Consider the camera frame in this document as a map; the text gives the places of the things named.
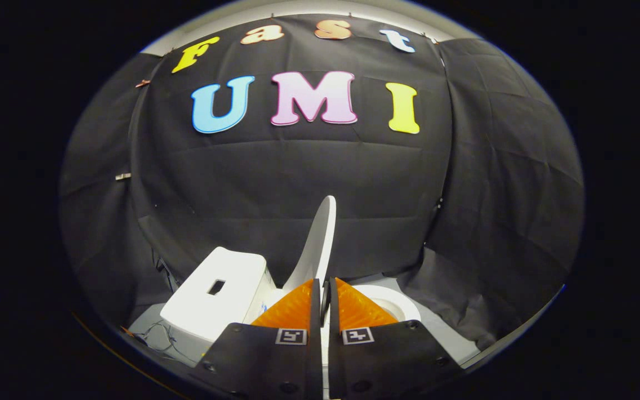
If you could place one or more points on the white toilet tank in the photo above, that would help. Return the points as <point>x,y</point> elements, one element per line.
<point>214,300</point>

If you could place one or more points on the silver clip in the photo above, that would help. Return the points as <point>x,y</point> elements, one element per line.
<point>123,176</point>

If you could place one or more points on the black backdrop cloth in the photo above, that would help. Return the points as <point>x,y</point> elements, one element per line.
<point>275,178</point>

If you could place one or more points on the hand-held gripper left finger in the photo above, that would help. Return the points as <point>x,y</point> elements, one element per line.
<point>275,361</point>

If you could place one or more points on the reddish clip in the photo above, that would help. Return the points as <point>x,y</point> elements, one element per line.
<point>143,83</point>

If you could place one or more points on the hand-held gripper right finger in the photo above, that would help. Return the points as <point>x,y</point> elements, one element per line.
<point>378,361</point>

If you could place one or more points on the white toilet seat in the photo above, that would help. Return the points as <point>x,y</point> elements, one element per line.
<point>403,304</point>

